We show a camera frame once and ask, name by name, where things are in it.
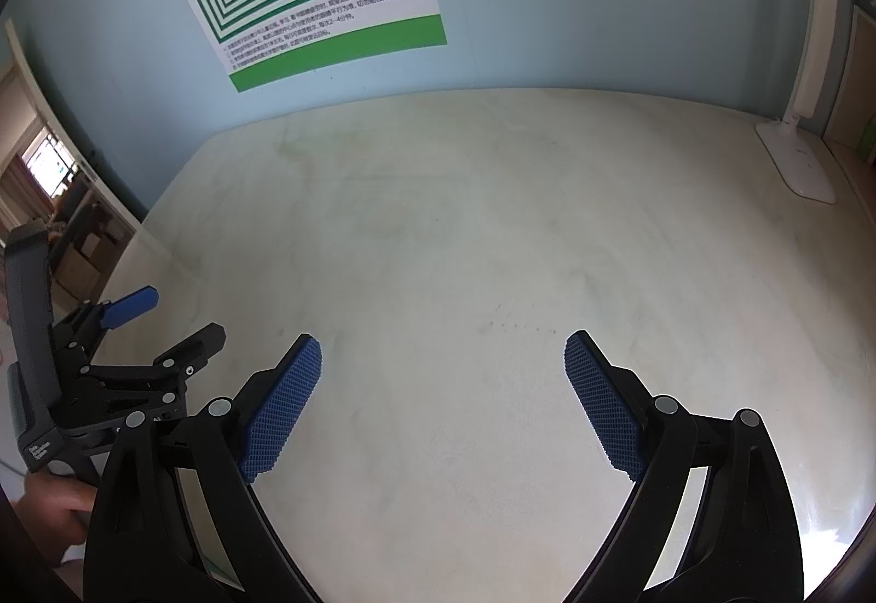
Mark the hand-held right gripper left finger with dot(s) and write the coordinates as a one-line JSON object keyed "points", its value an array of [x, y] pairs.
{"points": [[284, 411]]}

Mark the person's left hand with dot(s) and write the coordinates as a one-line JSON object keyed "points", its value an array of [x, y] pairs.
{"points": [[55, 500]]}

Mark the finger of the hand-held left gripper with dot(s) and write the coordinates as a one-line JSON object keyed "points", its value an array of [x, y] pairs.
{"points": [[130, 305], [185, 356]]}

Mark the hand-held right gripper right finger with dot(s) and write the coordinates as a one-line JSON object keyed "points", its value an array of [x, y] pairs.
{"points": [[606, 415]]}

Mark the window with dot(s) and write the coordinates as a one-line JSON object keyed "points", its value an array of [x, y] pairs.
{"points": [[48, 165]]}

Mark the cardboard box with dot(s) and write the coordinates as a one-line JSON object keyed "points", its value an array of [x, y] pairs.
{"points": [[82, 267]]}

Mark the white desk lamp base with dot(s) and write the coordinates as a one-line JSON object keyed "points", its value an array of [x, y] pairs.
{"points": [[801, 165]]}

